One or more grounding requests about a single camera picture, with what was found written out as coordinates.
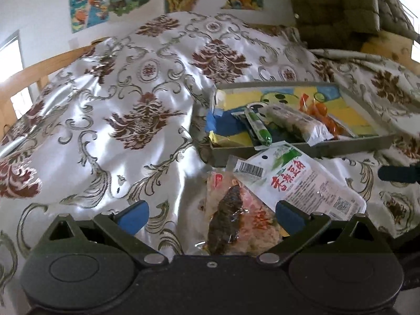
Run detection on clear rice cake packet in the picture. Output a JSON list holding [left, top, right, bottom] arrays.
[[262, 103, 334, 147]]

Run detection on blue and white snack packet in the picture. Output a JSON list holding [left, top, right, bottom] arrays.
[[206, 108, 260, 139]]

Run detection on grey tray with cartoon print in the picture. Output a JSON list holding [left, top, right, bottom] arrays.
[[206, 81, 400, 169]]

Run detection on brown dried meat packet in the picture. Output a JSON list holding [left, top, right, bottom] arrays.
[[202, 170, 284, 257]]

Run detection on wooden bed frame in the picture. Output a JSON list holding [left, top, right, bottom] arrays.
[[0, 44, 97, 133]]

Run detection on floral printed blanket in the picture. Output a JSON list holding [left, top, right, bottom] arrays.
[[0, 11, 420, 302]]

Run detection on orange snack packet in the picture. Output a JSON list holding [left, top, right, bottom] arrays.
[[298, 93, 346, 139]]

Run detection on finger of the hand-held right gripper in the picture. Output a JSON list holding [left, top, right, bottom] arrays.
[[378, 166, 420, 184]]

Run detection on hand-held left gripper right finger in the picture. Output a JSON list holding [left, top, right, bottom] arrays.
[[258, 200, 378, 267]]

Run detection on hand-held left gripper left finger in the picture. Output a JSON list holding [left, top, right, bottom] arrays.
[[49, 200, 169, 269]]

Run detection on olive quilted jacket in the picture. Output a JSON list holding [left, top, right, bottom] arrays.
[[288, 0, 414, 47]]

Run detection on white snack packet with barcode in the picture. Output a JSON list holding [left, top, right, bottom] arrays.
[[234, 140, 367, 221]]

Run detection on window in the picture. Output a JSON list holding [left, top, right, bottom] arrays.
[[0, 30, 26, 84]]

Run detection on yellow wooden furniture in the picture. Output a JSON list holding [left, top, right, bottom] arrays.
[[360, 34, 413, 64]]

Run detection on green sausage packet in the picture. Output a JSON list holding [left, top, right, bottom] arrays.
[[244, 103, 274, 147]]

